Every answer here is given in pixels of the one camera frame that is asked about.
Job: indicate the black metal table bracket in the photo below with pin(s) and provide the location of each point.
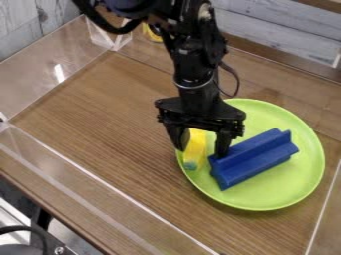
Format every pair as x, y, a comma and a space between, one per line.
56, 247

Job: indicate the yellow labelled tin can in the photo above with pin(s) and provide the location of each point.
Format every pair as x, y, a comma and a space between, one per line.
151, 34

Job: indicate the blue plastic block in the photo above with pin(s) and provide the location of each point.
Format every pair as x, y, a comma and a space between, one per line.
252, 157

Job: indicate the green plate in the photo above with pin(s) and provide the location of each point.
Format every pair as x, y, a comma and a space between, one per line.
285, 184

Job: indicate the yellow toy banana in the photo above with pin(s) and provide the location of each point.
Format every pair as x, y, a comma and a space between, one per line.
194, 154

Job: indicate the clear acrylic corner bracket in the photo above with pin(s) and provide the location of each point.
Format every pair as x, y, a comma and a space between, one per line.
103, 39

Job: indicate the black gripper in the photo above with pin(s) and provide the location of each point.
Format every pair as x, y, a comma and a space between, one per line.
221, 116

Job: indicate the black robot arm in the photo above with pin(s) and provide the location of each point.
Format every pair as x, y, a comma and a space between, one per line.
197, 47

